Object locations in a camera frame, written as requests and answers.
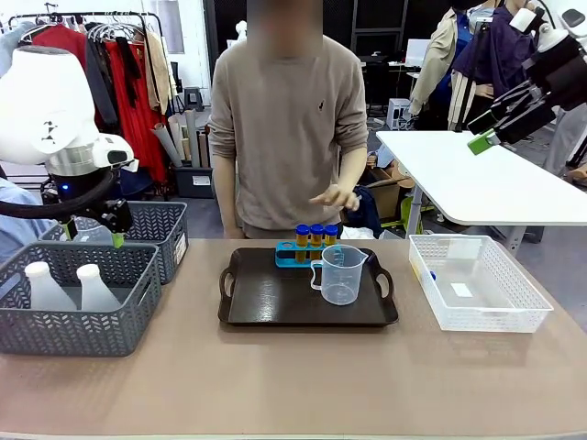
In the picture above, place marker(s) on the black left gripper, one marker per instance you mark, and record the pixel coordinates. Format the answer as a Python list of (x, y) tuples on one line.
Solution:
[(78, 188)]

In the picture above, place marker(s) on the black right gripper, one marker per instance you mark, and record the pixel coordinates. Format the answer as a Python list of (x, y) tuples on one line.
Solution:
[(559, 73)]

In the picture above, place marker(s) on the amber test tube blue cap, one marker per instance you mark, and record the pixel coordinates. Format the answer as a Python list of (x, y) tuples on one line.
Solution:
[(330, 236), (301, 243), (316, 242)]

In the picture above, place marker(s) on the clear plastic measuring beaker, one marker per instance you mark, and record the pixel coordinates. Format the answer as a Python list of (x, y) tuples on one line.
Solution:
[(341, 279)]

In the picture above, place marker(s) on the person's right forearm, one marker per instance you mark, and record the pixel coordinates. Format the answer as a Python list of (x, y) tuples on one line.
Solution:
[(225, 188)]

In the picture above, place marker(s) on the person's left forearm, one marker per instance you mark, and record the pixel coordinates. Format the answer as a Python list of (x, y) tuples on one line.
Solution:
[(352, 165)]

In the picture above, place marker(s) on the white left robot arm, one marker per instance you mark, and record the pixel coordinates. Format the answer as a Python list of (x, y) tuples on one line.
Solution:
[(41, 105)]

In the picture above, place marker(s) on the person's right hand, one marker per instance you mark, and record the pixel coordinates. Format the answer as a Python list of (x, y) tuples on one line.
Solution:
[(233, 230)]

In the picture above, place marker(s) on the person's left hand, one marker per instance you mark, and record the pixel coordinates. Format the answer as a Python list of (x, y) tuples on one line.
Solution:
[(341, 197)]

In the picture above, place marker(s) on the translucent plastic container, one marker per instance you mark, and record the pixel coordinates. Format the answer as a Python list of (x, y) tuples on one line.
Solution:
[(91, 233)]

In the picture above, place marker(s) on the person in grey trousers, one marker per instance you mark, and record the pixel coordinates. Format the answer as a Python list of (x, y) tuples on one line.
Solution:
[(566, 137)]

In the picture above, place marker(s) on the small grey plastic basket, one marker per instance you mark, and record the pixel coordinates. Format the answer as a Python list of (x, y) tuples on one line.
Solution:
[(156, 229)]

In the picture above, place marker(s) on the mannequin in purple shirt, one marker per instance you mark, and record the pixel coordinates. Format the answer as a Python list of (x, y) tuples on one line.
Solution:
[(495, 59)]

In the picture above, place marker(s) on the white plastic bottle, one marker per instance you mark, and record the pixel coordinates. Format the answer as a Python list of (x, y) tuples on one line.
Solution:
[(96, 291), (46, 289)]

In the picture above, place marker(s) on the white table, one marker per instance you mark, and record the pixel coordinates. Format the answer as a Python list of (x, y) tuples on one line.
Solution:
[(481, 183)]

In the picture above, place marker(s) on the person in blue shirt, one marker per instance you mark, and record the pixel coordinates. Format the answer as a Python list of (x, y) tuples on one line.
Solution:
[(14, 229)]

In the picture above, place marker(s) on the mannequin in beige trench coat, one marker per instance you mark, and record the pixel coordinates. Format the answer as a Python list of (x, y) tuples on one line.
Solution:
[(435, 69)]

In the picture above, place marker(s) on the black storage bin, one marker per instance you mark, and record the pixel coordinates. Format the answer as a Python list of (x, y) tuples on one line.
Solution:
[(188, 183)]

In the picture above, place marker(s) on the slanted grey paper roll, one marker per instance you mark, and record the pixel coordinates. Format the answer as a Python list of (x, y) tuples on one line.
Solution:
[(167, 146)]

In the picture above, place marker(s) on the long red dress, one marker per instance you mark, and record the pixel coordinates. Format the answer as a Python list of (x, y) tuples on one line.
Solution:
[(137, 124)]

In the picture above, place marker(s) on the large grey plastic basket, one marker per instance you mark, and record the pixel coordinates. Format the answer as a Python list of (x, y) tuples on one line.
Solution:
[(91, 339)]

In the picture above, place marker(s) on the white computer tower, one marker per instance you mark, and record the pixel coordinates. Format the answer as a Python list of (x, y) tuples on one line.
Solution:
[(396, 113)]

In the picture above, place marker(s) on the white computer monitor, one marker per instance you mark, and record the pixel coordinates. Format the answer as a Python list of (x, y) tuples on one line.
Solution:
[(417, 51)]

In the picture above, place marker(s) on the cream paper roll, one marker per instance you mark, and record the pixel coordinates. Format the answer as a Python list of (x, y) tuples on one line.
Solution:
[(178, 133)]

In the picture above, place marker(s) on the tall grey paper roll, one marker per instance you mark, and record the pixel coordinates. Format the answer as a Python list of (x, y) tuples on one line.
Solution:
[(192, 137)]

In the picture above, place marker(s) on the dark grey jacket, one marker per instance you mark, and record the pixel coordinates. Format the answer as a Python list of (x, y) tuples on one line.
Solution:
[(103, 91)]

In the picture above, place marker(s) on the brown paper roll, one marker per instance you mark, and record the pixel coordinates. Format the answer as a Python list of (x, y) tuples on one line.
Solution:
[(204, 149)]

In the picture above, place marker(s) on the green chair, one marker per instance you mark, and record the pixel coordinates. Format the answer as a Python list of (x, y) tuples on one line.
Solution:
[(406, 212)]

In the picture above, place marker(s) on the cardboard box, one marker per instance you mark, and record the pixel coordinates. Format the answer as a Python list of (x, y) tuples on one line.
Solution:
[(390, 194)]

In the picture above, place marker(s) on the black scarf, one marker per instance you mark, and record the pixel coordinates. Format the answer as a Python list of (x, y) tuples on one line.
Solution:
[(129, 69)]

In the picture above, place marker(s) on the grey step stool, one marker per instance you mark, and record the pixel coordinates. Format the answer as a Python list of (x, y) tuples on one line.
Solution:
[(192, 97)]

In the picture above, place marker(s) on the beige garment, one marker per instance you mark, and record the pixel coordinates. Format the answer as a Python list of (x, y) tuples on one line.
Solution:
[(158, 69)]

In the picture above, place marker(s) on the navy blue cloth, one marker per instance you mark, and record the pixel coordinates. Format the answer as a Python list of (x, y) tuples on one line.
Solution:
[(369, 217)]

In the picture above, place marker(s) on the yellow test tube blue cap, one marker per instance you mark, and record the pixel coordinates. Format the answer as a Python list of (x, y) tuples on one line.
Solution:
[(431, 275)]

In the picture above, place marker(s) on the red jacket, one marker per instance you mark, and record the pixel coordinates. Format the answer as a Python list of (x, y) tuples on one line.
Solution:
[(64, 39)]

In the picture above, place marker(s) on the blue test tube rack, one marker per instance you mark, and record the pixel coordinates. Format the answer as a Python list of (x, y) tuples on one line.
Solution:
[(286, 256)]

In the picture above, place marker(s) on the dark brown serving tray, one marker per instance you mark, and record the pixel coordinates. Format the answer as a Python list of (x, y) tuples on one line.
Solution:
[(275, 298)]

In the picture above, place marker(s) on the light blue garment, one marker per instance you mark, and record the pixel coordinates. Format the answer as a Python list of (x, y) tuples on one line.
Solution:
[(9, 46)]

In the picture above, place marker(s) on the white plastic basket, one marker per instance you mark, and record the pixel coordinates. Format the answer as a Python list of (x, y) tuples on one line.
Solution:
[(481, 316)]

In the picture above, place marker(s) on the person in beige sweater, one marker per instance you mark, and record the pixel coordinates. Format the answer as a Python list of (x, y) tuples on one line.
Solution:
[(284, 137)]

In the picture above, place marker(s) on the black metal clothes rack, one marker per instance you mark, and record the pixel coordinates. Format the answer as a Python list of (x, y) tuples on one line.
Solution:
[(137, 14)]

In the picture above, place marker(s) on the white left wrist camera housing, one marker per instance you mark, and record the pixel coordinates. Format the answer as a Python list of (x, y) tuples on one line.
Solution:
[(107, 151)]

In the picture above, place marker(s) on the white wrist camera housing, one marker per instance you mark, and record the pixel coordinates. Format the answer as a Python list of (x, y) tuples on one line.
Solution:
[(107, 151), (523, 18)]

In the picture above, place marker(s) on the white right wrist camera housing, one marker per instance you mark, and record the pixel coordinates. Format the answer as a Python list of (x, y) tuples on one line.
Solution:
[(523, 18)]

